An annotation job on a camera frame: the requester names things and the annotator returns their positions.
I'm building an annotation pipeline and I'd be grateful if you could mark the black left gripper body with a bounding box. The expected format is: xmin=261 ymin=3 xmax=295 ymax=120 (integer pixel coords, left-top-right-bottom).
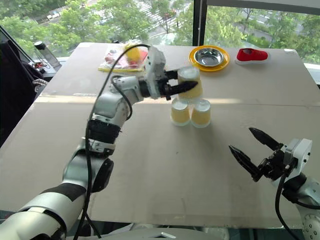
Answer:
xmin=156 ymin=70 xmax=174 ymax=101

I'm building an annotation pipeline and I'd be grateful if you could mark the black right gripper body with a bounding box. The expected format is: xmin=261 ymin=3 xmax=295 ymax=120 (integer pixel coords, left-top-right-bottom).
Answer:
xmin=257 ymin=144 xmax=289 ymax=181

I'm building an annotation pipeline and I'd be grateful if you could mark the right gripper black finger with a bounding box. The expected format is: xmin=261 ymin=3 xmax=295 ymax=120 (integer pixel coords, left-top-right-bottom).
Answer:
xmin=248 ymin=127 xmax=284 ymax=152
xmin=228 ymin=144 xmax=263 ymax=183

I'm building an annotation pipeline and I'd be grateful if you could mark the yellow white paper cup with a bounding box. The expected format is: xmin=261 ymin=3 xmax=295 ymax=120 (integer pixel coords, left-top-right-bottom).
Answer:
xmin=176 ymin=66 xmax=203 ymax=102
xmin=190 ymin=98 xmax=212 ymax=129
xmin=170 ymin=99 xmax=189 ymax=127

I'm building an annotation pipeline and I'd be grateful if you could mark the yellow round plate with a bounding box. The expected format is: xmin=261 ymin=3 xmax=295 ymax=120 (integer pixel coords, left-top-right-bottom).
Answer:
xmin=188 ymin=45 xmax=231 ymax=74

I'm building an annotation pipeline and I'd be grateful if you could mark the small steel bowl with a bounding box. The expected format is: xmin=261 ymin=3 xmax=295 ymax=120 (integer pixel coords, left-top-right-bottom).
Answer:
xmin=194 ymin=48 xmax=225 ymax=68

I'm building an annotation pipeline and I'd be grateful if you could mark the yellow round toy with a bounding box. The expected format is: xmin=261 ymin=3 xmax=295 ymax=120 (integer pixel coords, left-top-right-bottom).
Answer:
xmin=125 ymin=47 xmax=142 ymax=64

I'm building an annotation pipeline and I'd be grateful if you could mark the clear plastic bag of toys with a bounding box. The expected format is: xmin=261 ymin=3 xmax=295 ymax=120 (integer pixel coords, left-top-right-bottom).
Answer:
xmin=97 ymin=42 xmax=150 ymax=74

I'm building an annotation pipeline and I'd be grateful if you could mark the red white shoe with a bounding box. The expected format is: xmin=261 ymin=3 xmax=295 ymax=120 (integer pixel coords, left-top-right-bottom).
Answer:
xmin=234 ymin=47 xmax=272 ymax=67

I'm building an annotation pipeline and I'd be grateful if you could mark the clear water bottle black lid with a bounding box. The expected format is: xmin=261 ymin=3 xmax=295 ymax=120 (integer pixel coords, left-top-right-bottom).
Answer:
xmin=33 ymin=40 xmax=62 ymax=73

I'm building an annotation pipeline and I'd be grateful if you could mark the black fabric bag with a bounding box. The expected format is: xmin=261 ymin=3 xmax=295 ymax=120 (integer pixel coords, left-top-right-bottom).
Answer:
xmin=0 ymin=24 xmax=50 ymax=149

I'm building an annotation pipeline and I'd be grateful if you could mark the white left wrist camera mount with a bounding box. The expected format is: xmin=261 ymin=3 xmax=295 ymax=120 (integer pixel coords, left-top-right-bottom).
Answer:
xmin=142 ymin=45 xmax=168 ymax=100

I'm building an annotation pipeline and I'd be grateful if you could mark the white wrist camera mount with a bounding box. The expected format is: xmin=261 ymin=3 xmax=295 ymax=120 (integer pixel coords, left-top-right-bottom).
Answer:
xmin=281 ymin=137 xmax=314 ymax=181
xmin=142 ymin=45 xmax=168 ymax=100

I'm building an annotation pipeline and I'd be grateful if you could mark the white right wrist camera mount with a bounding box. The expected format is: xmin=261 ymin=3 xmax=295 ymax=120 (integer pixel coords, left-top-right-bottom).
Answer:
xmin=281 ymin=137 xmax=314 ymax=181

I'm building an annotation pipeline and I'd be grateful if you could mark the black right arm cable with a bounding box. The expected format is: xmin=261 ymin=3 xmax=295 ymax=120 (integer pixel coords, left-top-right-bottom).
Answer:
xmin=274 ymin=164 xmax=302 ymax=240

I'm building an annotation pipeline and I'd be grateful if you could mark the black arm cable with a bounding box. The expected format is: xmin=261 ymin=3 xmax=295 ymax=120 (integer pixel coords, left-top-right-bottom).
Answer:
xmin=274 ymin=164 xmax=302 ymax=240
xmin=73 ymin=43 xmax=152 ymax=240

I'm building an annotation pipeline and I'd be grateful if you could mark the black window frame post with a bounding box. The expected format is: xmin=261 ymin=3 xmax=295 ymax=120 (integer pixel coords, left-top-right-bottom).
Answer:
xmin=193 ymin=0 xmax=209 ymax=48

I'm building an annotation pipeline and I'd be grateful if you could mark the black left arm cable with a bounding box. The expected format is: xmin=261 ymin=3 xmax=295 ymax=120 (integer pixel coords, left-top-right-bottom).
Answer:
xmin=73 ymin=43 xmax=152 ymax=240

